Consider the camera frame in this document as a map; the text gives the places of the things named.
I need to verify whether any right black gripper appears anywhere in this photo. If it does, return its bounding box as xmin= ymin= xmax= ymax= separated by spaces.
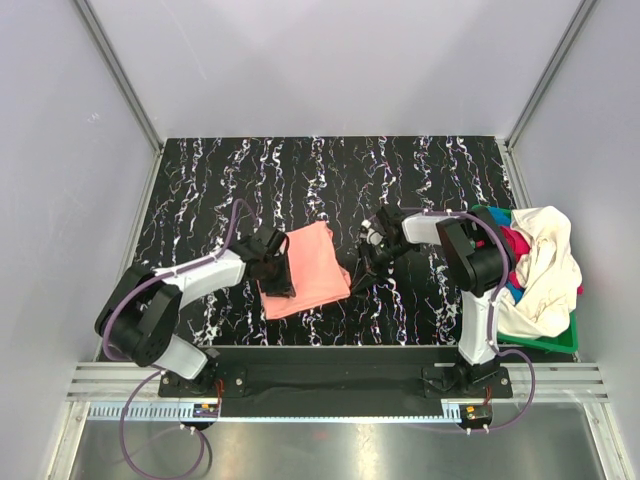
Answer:
xmin=350 ymin=238 xmax=416 ymax=294

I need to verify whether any salmon pink t-shirt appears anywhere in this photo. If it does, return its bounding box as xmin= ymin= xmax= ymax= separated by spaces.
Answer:
xmin=260 ymin=221 xmax=351 ymax=321

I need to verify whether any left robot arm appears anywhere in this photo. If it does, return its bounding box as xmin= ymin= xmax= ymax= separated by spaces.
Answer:
xmin=95 ymin=226 xmax=295 ymax=396

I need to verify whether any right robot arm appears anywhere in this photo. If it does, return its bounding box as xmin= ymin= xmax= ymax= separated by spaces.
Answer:
xmin=351 ymin=205 xmax=516 ymax=398

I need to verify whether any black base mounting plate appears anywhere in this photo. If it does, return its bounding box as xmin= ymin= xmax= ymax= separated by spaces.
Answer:
xmin=137 ymin=346 xmax=513 ymax=411

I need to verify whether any blue t-shirt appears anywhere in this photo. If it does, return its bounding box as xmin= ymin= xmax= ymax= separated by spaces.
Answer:
xmin=488 ymin=207 xmax=524 ymax=304

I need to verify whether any magenta t-shirt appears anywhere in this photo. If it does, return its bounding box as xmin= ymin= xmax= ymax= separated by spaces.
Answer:
xmin=500 ymin=226 xmax=531 ymax=261

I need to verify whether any left small controller board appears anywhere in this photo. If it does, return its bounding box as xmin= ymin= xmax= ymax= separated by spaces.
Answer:
xmin=193 ymin=403 xmax=220 ymax=418

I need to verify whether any small controller board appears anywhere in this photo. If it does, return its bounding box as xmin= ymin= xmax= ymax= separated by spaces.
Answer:
xmin=462 ymin=404 xmax=493 ymax=423
xmin=193 ymin=403 xmax=220 ymax=418

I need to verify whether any right small controller board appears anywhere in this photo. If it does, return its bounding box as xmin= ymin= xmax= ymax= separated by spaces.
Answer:
xmin=462 ymin=404 xmax=493 ymax=423

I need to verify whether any cream white t-shirt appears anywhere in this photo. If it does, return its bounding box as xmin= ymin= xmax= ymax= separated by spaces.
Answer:
xmin=497 ymin=206 xmax=582 ymax=339

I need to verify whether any green plastic basket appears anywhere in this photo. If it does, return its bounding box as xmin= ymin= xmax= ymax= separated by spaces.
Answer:
xmin=472 ymin=203 xmax=579 ymax=354

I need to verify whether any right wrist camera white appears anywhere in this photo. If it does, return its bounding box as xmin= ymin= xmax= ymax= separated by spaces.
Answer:
xmin=359 ymin=219 xmax=384 ymax=246

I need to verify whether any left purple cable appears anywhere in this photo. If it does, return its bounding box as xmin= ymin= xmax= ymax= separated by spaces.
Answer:
xmin=102 ymin=198 xmax=216 ymax=476

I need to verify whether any slotted cable duct rail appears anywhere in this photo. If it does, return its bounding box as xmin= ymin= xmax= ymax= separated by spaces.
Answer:
xmin=88 ymin=400 xmax=461 ymax=424

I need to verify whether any left aluminium frame post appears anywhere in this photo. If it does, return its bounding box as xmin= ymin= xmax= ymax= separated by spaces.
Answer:
xmin=71 ymin=0 xmax=164 ymax=155

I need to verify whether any aluminium frame post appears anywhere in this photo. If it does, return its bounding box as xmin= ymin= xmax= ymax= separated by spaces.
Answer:
xmin=504 ymin=0 xmax=599 ymax=153
xmin=71 ymin=0 xmax=164 ymax=155

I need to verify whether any right aluminium frame post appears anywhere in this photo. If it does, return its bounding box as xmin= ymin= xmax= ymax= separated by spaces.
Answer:
xmin=504 ymin=0 xmax=599 ymax=153

